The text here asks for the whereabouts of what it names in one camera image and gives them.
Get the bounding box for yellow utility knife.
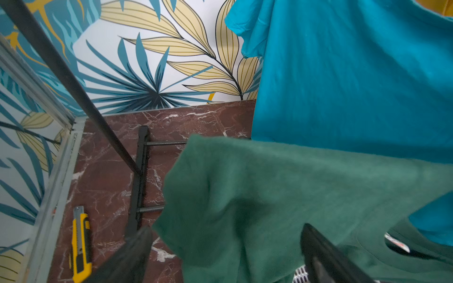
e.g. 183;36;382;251
70;206;93;283

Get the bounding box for grey perforated plastic basket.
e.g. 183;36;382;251
292;265;310;283

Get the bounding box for left aluminium frame post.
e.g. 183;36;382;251
1;36;75;130

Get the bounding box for black clothes rack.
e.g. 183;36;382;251
1;1;186;239

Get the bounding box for yellow t-shirt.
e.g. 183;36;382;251
416;0;453;17

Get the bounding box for turquoise printed t-shirt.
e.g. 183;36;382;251
224;0;453;246

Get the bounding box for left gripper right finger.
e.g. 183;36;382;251
300;224;374;283

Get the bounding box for dark green t-shirt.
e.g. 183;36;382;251
153;135;453;283

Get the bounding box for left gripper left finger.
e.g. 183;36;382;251
85;226;153;283

